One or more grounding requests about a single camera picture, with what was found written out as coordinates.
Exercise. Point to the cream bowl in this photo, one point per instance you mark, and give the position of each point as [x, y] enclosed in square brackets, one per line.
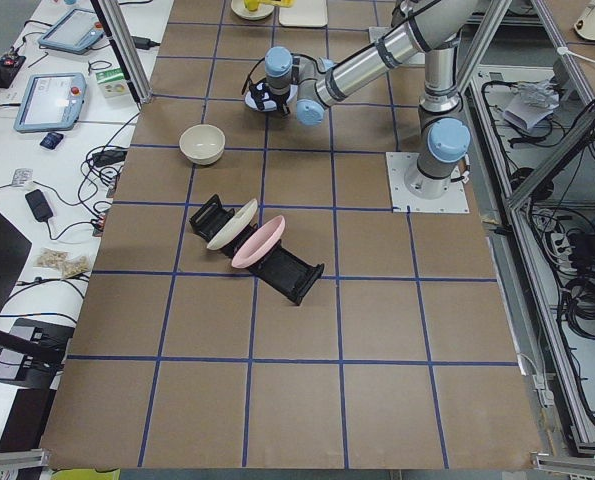
[202, 144]

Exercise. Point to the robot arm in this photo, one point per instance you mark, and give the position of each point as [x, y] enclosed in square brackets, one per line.
[432, 28]

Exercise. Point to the white rectangular tray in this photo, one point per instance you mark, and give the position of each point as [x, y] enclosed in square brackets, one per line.
[304, 13]

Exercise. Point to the blue teach pendant far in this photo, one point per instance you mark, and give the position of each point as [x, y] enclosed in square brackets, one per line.
[75, 32]

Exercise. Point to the black power adapter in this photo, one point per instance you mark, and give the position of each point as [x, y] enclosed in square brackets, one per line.
[144, 43]

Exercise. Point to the cream round plate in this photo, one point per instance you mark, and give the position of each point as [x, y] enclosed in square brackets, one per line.
[238, 8]

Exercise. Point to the green white carton box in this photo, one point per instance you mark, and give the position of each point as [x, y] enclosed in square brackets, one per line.
[112, 83]

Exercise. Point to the aluminium frame post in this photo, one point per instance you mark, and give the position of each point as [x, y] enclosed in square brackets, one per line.
[117, 32]

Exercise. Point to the yellow lemon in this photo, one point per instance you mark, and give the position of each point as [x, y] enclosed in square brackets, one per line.
[251, 5]

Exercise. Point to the black plate rack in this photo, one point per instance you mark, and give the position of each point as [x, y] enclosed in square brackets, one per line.
[280, 269]

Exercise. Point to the cream plate in rack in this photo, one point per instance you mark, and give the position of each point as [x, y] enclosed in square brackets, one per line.
[234, 226]

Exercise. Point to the blue teach pendant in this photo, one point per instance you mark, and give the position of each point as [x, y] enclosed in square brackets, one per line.
[75, 32]
[51, 102]

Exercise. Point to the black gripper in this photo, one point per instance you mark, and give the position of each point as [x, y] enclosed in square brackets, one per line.
[277, 100]

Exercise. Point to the striped bread roll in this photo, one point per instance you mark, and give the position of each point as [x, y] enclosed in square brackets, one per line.
[278, 3]

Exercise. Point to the light blue plate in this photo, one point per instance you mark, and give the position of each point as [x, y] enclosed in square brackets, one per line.
[257, 102]

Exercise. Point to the pink plate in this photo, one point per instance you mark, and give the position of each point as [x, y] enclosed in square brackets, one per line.
[259, 243]

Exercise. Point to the blue teach pendant near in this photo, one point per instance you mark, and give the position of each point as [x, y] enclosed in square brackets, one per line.
[51, 102]

